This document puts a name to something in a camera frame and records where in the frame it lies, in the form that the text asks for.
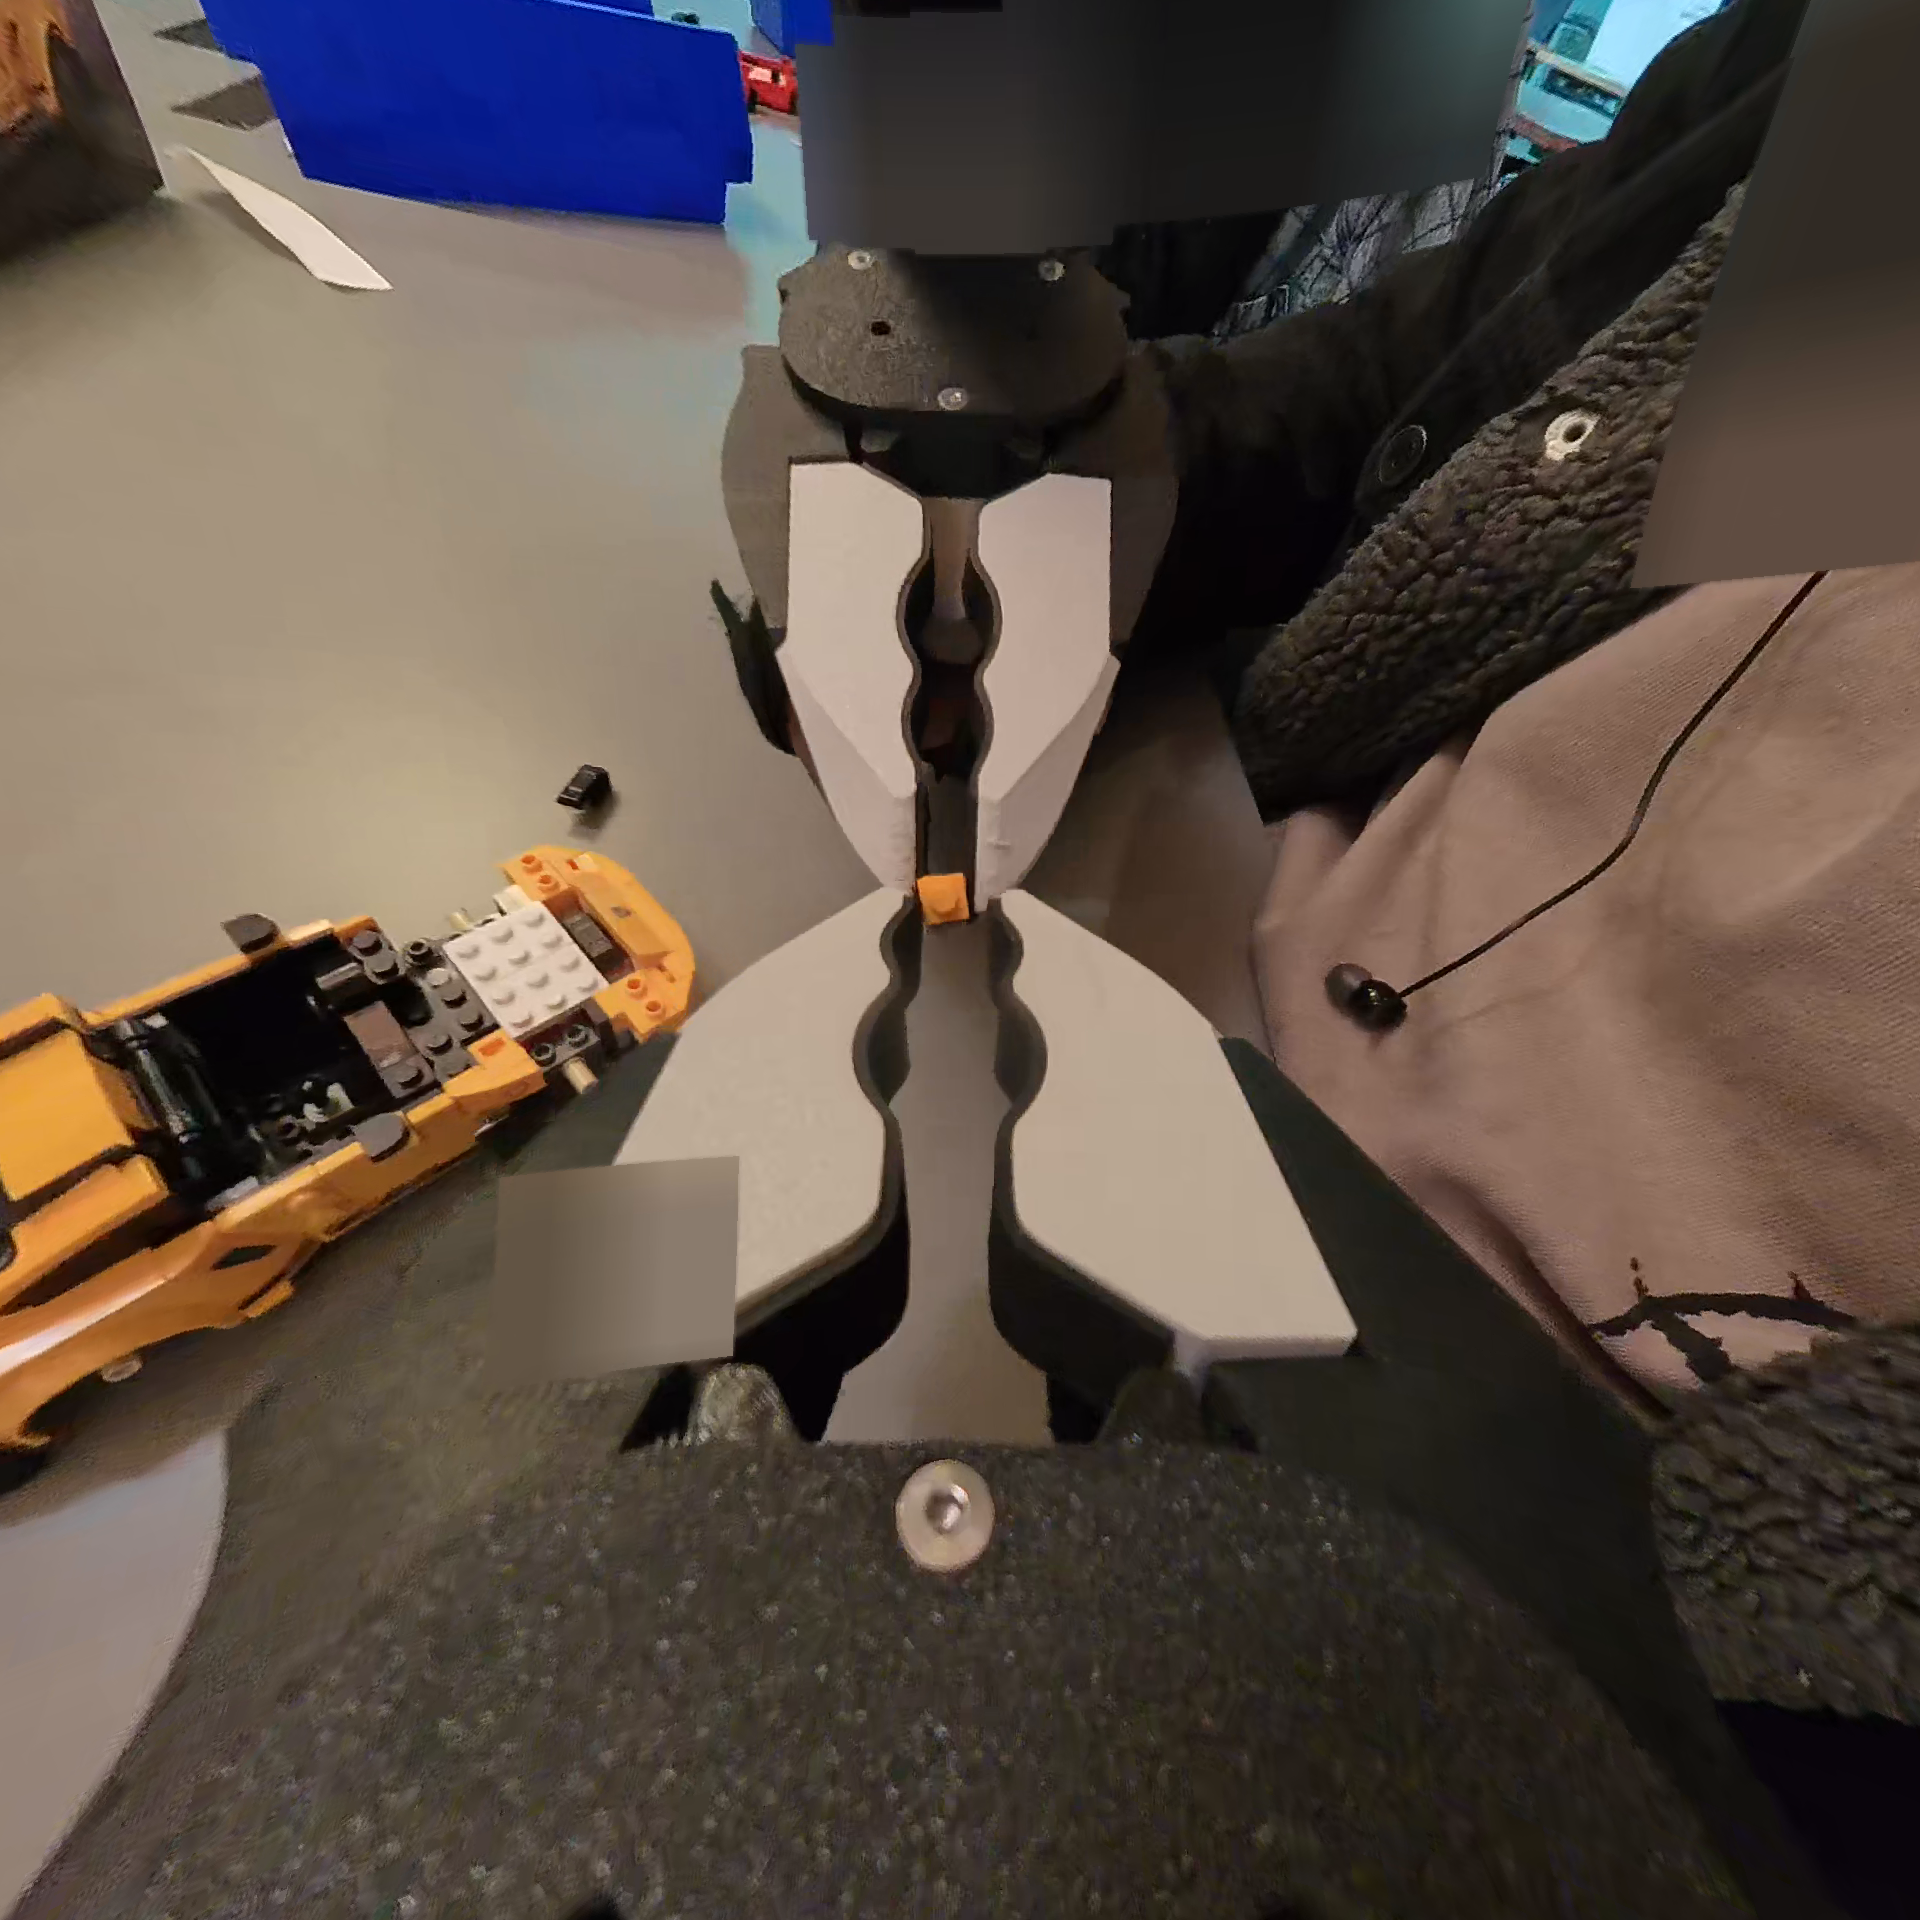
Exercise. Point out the beige hoodie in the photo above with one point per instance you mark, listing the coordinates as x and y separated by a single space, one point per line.
1652 1050

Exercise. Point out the dark patterned cloth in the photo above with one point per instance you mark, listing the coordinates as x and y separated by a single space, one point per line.
1350 241

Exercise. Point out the small black lego piece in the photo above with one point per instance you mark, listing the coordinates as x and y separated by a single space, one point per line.
586 784

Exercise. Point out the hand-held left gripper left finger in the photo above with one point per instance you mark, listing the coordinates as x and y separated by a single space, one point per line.
797 1079

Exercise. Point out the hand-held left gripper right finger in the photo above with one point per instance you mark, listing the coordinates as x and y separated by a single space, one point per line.
1170 1170

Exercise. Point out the small orange lego tile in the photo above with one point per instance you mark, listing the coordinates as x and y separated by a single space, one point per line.
945 897

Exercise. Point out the black lego car box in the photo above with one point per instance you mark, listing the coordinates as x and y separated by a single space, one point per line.
76 166

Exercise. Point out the white paper scrap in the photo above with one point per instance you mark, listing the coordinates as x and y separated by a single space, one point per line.
300 241

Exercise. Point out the person's right hand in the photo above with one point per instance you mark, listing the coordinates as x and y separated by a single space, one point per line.
950 704

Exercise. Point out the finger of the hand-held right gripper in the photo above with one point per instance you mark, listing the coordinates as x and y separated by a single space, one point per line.
1049 646
840 629

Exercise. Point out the orange lego car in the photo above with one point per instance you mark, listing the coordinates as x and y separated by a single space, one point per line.
61 1096

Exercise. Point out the blue plastic storage bin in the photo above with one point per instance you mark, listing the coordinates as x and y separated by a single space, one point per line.
494 106

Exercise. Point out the small red lego car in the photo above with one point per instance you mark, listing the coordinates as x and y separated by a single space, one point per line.
768 82

